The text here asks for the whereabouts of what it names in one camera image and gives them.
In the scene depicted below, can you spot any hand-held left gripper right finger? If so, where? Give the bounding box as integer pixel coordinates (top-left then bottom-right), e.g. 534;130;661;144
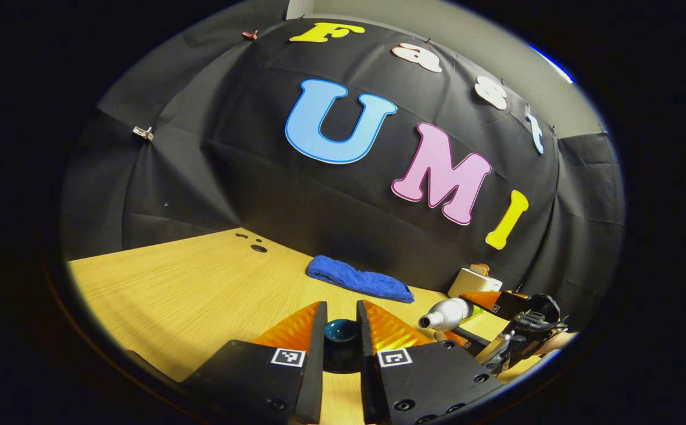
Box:
356;300;506;425

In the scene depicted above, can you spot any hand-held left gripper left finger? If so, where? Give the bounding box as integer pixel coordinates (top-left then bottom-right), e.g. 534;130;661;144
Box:
180;301;327;425

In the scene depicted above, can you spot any silver green-label water bottle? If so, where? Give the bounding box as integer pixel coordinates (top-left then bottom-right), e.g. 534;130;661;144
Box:
418;298;478;331

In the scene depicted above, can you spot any white toaster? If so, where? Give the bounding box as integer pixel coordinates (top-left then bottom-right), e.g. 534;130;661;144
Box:
448;267;503;298

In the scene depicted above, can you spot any blue towel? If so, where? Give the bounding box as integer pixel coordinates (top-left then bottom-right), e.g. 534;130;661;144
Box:
306;255;415;303

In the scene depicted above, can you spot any black backdrop cloth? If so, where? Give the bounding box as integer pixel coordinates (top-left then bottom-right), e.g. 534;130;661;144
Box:
60;15;625;331

